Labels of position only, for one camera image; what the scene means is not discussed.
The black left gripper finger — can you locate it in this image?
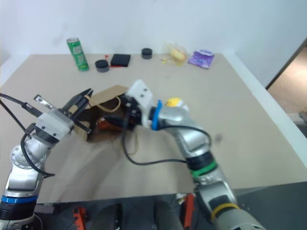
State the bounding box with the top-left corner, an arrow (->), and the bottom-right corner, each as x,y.
79,88 -> 94,99
71,117 -> 93,134

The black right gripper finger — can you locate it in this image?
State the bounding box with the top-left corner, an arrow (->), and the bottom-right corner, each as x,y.
109,121 -> 128,132
105,114 -> 126,124

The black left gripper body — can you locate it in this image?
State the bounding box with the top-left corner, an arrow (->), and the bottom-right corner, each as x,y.
61,93 -> 90,120

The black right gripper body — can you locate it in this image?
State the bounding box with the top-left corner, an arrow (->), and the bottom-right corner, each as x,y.
119,94 -> 144,131

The orange red plush toy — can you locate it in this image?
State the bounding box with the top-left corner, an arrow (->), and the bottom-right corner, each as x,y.
96,115 -> 123,131

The brown paper bag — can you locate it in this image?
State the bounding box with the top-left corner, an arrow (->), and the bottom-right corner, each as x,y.
73,84 -> 140,155

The yellow white plush toy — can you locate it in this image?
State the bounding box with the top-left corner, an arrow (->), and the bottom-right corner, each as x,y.
165,96 -> 189,113

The clear bag with yellow toy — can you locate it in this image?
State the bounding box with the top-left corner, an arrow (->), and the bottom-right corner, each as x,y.
161,42 -> 188,68

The black round container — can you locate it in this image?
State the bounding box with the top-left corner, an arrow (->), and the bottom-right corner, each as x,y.
94,59 -> 111,73
141,47 -> 154,60

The green drink can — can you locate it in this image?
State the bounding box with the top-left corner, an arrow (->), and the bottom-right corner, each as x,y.
66,36 -> 90,72

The black square pad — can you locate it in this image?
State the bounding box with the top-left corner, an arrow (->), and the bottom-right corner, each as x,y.
110,53 -> 131,68

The purple plastic packet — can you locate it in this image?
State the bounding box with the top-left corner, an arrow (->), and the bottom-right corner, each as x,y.
187,49 -> 215,70

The orange black tool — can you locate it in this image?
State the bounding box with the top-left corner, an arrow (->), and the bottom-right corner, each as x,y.
72,205 -> 91,230

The red black tool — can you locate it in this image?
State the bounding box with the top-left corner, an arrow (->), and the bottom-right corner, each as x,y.
182,193 -> 196,229

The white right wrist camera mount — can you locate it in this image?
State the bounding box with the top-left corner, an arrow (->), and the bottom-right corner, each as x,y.
125,79 -> 154,127

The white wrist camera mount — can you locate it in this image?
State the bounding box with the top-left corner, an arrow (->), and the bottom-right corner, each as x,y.
125,79 -> 154,127
35,108 -> 75,141

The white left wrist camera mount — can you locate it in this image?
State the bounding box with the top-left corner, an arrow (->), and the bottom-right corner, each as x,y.
35,108 -> 75,141

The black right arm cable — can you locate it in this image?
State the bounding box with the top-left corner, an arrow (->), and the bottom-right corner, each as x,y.
121,114 -> 213,166

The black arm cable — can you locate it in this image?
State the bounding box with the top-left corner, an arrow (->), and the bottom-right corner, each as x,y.
0,92 -> 56,178
121,114 -> 213,166

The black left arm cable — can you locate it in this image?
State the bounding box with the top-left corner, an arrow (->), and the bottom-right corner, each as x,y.
0,92 -> 56,178

